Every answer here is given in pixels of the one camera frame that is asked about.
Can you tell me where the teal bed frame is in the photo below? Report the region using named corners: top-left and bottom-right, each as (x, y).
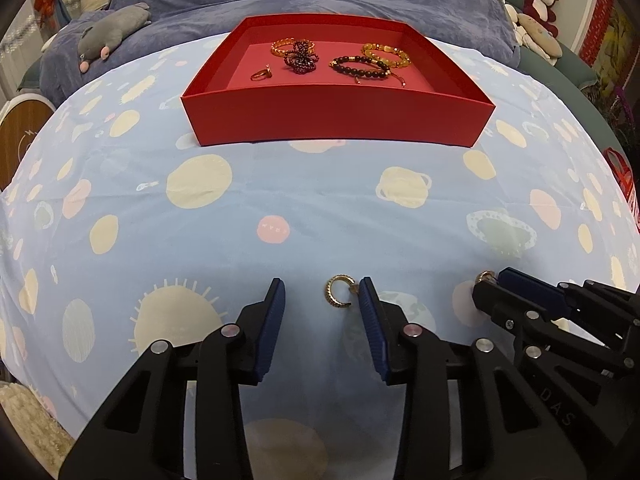
top-left (460, 0), bottom-right (640, 161)

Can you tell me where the light blue planet-print sheet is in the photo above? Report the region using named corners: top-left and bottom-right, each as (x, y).
top-left (0, 30), bottom-right (640, 480)

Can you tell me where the round wooden disc device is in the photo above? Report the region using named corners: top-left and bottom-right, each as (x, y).
top-left (0, 99), bottom-right (54, 182)

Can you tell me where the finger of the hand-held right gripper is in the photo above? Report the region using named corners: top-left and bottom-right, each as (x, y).
top-left (472, 280), bottom-right (640, 466)
top-left (496, 267), bottom-right (640, 343)

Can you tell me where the beige plush toy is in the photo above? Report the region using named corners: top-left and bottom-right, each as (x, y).
top-left (504, 3), bottom-right (564, 67)

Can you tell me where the purple garnet bead bracelet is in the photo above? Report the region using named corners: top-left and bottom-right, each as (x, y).
top-left (283, 40), bottom-right (320, 77)

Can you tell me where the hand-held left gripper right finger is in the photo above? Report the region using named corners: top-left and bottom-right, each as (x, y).
top-left (359, 276), bottom-right (586, 480)

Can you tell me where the dark bead bracelet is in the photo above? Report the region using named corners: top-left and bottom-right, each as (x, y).
top-left (329, 54), bottom-right (407, 88)

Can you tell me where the amber bead bracelet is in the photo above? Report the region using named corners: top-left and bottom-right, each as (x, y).
top-left (362, 42), bottom-right (412, 70)

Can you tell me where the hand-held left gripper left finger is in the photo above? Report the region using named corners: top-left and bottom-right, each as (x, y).
top-left (59, 277), bottom-right (286, 480)

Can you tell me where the red cardboard box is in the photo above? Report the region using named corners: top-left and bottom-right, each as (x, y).
top-left (181, 15), bottom-right (497, 149)

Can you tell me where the red monkey plush toy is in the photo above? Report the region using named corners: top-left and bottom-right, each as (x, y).
top-left (518, 0), bottom-right (560, 37)

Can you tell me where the amber chain bracelet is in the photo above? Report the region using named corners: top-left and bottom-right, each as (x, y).
top-left (271, 37), bottom-right (315, 59)

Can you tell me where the grey plush toy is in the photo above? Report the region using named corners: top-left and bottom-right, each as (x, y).
top-left (77, 2), bottom-right (152, 74)

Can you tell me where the red bag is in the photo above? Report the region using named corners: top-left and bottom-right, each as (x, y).
top-left (602, 147), bottom-right (640, 234)

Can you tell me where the cream fluffy rug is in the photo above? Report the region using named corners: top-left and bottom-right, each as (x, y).
top-left (0, 381), bottom-right (77, 480)

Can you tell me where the red ribbon bow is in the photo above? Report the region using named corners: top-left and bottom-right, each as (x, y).
top-left (33, 0), bottom-right (64, 27)

